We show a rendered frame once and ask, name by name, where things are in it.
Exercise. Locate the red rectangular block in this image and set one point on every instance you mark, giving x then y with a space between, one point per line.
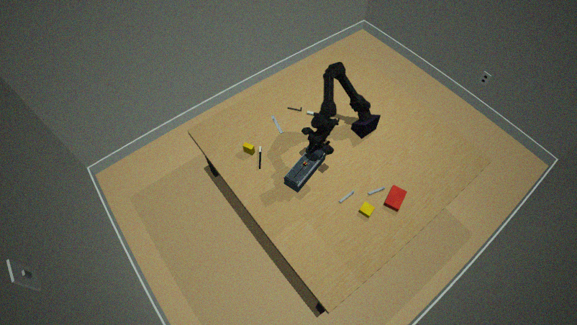
395 198

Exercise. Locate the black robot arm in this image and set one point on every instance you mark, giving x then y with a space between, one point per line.
328 107

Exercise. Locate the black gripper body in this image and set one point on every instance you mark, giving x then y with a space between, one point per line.
325 148

